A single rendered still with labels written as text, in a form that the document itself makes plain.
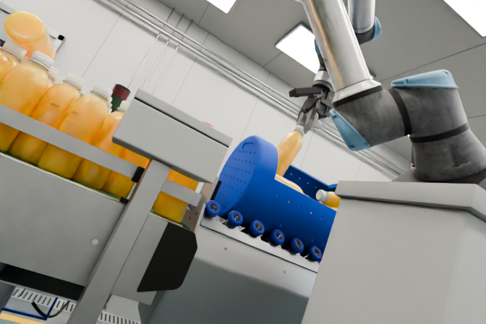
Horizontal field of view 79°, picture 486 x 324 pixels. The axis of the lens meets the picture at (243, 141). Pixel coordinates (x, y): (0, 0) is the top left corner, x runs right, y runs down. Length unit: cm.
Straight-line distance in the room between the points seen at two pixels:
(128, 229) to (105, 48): 404
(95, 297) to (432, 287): 55
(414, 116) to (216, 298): 65
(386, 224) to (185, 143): 42
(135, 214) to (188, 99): 390
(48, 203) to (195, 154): 29
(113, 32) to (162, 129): 409
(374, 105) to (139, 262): 60
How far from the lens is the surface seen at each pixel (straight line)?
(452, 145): 76
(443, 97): 75
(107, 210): 66
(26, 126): 70
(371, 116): 71
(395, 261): 64
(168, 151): 55
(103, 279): 60
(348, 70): 73
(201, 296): 87
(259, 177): 84
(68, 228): 67
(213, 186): 88
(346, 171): 563
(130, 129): 55
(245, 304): 92
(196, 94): 448
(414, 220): 64
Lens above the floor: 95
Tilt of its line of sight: 15 degrees up
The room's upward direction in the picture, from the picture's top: 23 degrees clockwise
